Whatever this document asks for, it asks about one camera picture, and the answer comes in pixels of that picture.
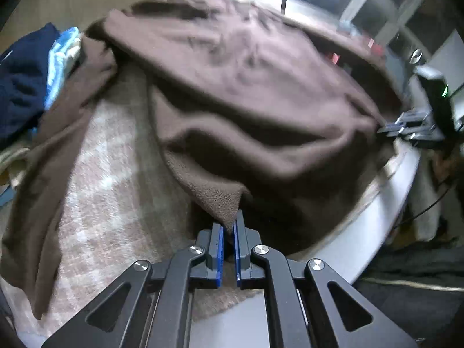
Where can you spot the plaid woven mat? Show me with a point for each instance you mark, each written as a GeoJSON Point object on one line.
{"type": "Point", "coordinates": [108, 206]}

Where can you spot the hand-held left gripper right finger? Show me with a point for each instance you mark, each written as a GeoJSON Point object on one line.
{"type": "Point", "coordinates": [237, 246]}

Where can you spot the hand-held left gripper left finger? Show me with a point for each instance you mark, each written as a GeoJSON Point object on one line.
{"type": "Point", "coordinates": [217, 257]}

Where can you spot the navy sweatshirt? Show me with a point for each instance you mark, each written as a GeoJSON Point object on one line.
{"type": "Point", "coordinates": [21, 90]}

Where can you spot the beige folded garment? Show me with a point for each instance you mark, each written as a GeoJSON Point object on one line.
{"type": "Point", "coordinates": [11, 163]}

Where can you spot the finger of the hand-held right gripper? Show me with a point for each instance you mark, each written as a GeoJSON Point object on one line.
{"type": "Point", "coordinates": [393, 129]}
{"type": "Point", "coordinates": [413, 118]}

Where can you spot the brown fleece sweatshirt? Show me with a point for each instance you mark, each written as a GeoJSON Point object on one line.
{"type": "Point", "coordinates": [235, 98]}

